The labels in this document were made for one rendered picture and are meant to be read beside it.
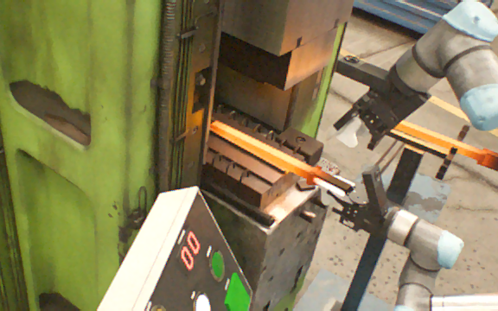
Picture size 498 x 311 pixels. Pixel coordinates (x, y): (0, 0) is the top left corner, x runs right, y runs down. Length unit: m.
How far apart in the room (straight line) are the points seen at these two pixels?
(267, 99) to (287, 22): 0.63
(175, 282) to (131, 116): 0.33
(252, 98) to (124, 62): 0.78
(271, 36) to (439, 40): 0.32
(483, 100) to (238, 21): 0.49
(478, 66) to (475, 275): 2.06
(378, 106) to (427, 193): 1.01
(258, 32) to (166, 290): 0.53
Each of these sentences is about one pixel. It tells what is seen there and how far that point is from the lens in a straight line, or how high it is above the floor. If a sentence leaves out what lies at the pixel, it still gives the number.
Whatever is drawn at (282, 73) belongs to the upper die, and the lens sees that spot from 1.11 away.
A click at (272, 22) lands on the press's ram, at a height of 1.43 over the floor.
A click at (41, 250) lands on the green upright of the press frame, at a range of 1.65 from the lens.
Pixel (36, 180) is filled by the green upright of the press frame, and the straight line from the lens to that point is 1.48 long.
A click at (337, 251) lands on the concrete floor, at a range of 2.63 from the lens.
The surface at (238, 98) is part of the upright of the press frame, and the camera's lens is 1.69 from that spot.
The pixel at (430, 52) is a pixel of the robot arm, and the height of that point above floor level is 1.48.
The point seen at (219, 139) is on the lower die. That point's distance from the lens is 1.43.
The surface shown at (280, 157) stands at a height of 1.02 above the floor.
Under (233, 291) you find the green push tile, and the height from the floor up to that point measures 1.04.
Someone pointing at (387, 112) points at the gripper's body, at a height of 1.35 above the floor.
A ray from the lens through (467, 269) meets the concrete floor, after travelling 2.85.
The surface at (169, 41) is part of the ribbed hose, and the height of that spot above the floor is 1.40.
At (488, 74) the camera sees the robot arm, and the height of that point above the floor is 1.49.
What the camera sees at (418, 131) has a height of 0.98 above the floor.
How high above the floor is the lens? 1.80
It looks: 36 degrees down
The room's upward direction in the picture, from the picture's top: 10 degrees clockwise
